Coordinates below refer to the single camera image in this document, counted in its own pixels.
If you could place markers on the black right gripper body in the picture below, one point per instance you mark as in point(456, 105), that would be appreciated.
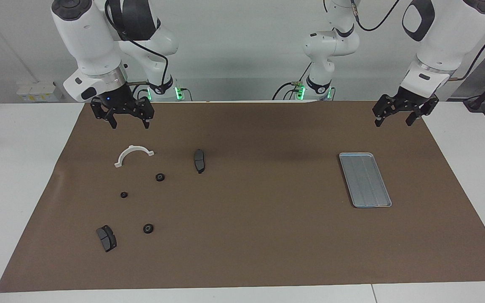
point(120, 101)

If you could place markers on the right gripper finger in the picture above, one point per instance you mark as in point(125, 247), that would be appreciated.
point(146, 121)
point(112, 122)

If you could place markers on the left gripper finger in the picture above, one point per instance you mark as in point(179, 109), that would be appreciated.
point(411, 118)
point(378, 121)

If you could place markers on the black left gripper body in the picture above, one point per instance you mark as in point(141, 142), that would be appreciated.
point(406, 101)

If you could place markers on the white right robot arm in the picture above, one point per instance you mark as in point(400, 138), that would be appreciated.
point(86, 42)

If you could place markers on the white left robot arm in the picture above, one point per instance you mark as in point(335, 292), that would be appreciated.
point(444, 38)

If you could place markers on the silver metal tray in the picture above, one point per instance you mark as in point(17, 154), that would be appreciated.
point(365, 181)

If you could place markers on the long dark brake pad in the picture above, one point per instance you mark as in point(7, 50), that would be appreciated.
point(199, 161)

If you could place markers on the short grey brake pad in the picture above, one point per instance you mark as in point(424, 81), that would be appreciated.
point(107, 240)

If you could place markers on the brown table mat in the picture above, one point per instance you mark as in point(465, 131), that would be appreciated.
point(246, 235)

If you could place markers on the white curved plastic bracket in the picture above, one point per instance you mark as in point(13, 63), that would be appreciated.
point(118, 164)

